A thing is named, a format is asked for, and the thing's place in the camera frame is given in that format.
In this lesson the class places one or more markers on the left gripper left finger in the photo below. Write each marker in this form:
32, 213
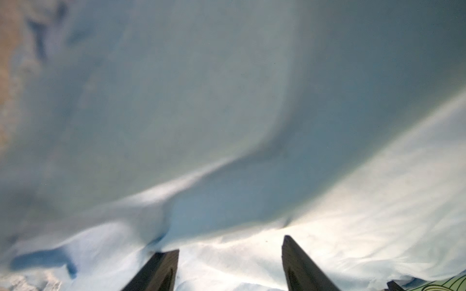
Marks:
158, 274

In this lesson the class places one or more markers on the light blue long sleeve shirt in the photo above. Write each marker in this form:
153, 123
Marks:
217, 128

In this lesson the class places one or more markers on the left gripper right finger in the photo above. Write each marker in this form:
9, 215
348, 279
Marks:
301, 273

